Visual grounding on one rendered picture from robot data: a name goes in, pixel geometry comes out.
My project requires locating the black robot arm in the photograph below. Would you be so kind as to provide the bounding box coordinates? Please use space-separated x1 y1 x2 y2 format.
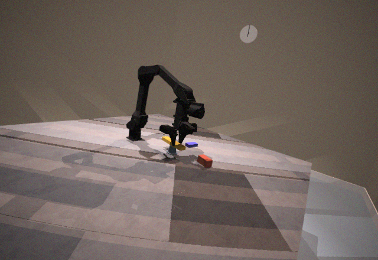
126 64 205 141

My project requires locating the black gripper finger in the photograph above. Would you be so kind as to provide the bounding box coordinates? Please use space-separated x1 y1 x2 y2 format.
169 134 178 147
178 130 186 144

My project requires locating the red rectangular bar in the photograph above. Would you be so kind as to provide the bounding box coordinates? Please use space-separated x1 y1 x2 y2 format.
197 155 213 168

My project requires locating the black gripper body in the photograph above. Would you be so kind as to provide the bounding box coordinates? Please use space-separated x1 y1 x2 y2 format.
159 113 189 134

